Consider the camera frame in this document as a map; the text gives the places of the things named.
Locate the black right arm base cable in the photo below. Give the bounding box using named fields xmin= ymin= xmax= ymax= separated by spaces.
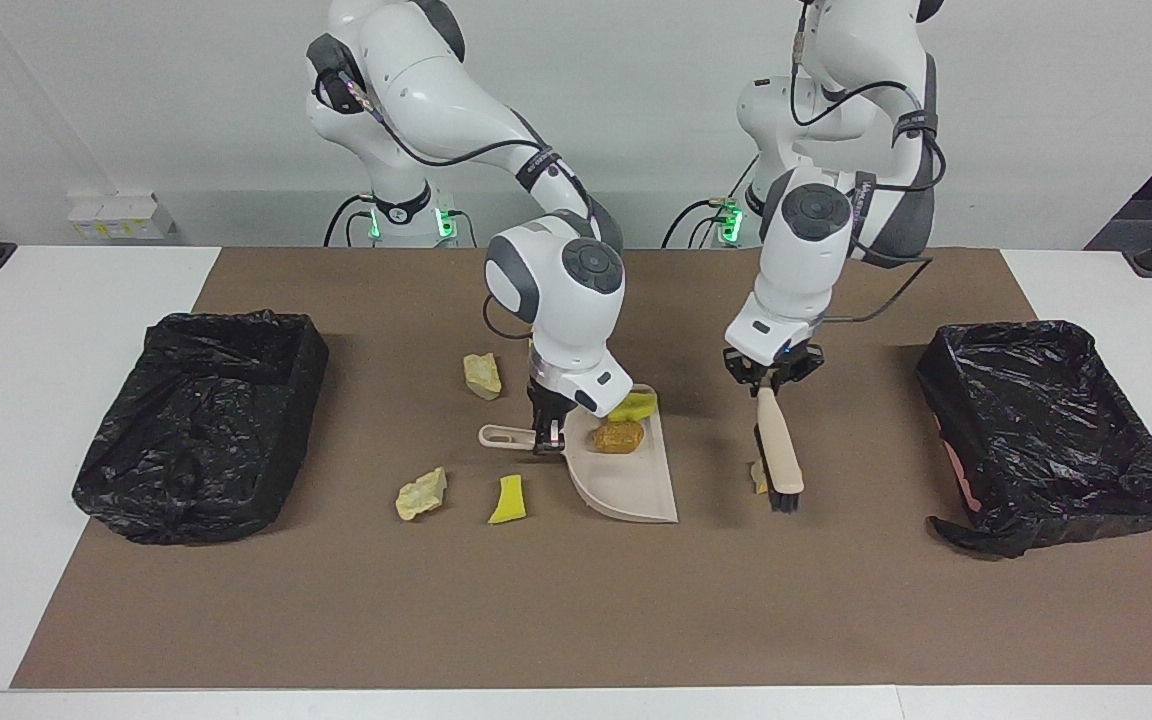
xmin=324 ymin=195 xmax=478 ymax=249

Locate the beige hand brush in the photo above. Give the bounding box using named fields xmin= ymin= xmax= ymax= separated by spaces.
xmin=754 ymin=385 xmax=803 ymax=514

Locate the beige plastic dustpan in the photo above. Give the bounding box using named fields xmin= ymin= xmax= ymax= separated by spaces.
xmin=478 ymin=383 xmax=680 ymax=524

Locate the black left arm base cable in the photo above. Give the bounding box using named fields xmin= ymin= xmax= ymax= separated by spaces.
xmin=661 ymin=180 xmax=762 ymax=249

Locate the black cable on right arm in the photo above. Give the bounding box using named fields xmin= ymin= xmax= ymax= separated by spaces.
xmin=321 ymin=70 xmax=597 ymax=341

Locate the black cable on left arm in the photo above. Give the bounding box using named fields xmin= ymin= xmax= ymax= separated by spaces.
xmin=791 ymin=0 xmax=947 ymax=326

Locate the brown table mat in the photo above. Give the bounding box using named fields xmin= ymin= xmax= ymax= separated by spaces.
xmin=11 ymin=247 xmax=1152 ymax=689

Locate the black arm base cable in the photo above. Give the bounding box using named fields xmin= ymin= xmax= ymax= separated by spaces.
xmin=661 ymin=180 xmax=762 ymax=249
xmin=324 ymin=195 xmax=478 ymax=249

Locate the white wall socket box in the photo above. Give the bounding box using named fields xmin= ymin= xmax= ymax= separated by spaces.
xmin=67 ymin=193 xmax=177 ymax=241

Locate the brown bread roll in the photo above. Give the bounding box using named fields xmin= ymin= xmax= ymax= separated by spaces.
xmin=592 ymin=421 xmax=646 ymax=456

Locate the pale bread chunk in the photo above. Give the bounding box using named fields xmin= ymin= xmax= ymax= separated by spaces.
xmin=395 ymin=467 xmax=449 ymax=522
xmin=463 ymin=352 xmax=503 ymax=402

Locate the yellow curved sponge strip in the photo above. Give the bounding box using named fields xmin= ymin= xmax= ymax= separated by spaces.
xmin=488 ymin=475 xmax=527 ymax=526

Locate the black bag lined pink bin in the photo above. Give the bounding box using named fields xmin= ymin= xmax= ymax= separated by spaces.
xmin=915 ymin=320 xmax=1152 ymax=559

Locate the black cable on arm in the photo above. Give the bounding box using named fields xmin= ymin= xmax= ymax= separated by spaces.
xmin=791 ymin=0 xmax=947 ymax=326
xmin=321 ymin=70 xmax=597 ymax=341

